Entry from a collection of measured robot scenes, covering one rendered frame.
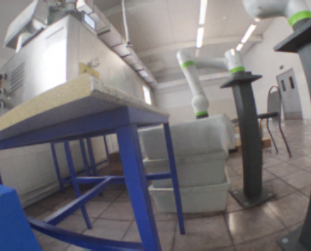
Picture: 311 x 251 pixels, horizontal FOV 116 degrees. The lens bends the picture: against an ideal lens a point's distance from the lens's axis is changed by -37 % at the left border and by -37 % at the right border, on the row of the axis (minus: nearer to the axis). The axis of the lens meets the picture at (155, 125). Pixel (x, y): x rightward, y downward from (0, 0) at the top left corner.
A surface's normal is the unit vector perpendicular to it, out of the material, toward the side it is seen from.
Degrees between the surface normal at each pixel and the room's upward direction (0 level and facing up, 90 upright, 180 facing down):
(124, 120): 90
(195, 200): 96
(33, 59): 90
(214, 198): 96
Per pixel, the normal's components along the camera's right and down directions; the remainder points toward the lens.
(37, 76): -0.19, 0.02
